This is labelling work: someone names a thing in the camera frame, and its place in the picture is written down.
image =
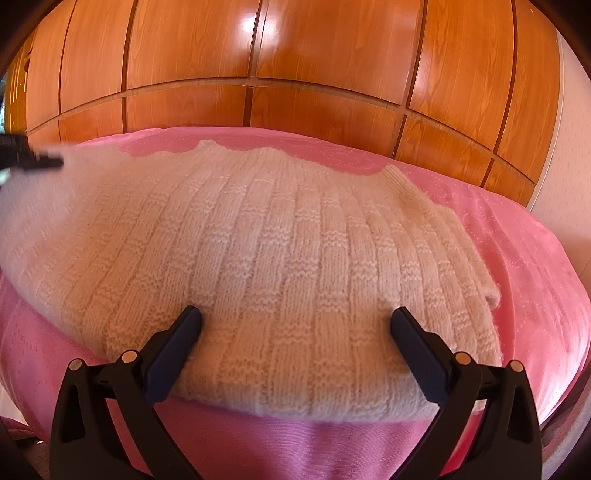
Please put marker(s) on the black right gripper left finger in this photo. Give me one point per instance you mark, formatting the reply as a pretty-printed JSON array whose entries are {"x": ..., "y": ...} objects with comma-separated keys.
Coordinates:
[{"x": 84, "y": 442}]

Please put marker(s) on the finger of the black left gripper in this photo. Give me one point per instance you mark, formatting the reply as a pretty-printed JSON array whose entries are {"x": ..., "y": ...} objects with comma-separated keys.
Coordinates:
[{"x": 15, "y": 152}]

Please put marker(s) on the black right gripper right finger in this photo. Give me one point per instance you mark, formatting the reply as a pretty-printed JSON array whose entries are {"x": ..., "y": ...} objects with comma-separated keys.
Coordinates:
[{"x": 507, "y": 444}]

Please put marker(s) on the cream knitted sweater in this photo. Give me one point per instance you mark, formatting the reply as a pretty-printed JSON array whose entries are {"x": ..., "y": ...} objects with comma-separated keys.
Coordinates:
[{"x": 296, "y": 268}]

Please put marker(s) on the pink bedspread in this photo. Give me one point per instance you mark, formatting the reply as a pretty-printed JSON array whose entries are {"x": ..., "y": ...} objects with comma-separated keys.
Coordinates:
[{"x": 543, "y": 320}]

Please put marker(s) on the wooden panelled wardrobe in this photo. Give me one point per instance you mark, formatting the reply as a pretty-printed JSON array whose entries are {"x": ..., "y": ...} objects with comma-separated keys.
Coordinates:
[{"x": 469, "y": 89}]

